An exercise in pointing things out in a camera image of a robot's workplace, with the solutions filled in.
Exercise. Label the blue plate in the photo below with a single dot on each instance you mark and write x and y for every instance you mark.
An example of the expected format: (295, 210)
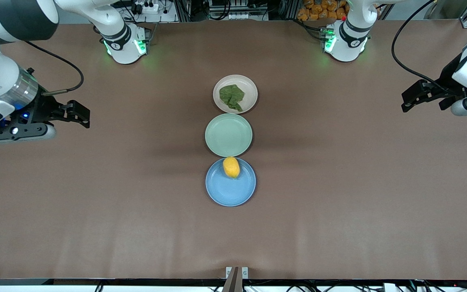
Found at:
(229, 190)

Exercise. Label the white power strip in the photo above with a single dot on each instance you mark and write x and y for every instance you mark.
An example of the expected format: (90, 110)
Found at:
(150, 6)

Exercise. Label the green lettuce leaf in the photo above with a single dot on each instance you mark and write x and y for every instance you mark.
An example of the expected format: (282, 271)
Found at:
(231, 96)

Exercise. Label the beige plate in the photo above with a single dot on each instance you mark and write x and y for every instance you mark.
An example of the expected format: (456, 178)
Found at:
(250, 91)

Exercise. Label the orange packets pile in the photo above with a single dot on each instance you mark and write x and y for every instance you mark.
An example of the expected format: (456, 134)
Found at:
(318, 10)

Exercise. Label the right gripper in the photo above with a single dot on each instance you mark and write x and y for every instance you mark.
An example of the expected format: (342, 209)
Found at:
(43, 108)

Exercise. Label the black equipment rack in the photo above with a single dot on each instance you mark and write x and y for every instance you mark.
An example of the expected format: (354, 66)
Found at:
(233, 8)

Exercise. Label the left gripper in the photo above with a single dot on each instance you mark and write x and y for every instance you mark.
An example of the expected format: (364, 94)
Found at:
(447, 80)

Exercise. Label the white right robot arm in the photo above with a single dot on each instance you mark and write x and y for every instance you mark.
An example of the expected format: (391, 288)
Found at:
(120, 44)

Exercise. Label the mint green plate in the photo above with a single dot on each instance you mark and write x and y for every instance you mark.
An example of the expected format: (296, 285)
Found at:
(228, 135)

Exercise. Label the grey metal table bracket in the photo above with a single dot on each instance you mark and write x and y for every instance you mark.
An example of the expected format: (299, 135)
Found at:
(236, 280)

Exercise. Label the yellow lemon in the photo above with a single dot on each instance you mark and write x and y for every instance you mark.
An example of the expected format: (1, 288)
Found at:
(231, 167)

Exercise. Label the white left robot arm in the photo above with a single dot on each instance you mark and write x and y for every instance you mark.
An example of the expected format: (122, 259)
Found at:
(351, 40)

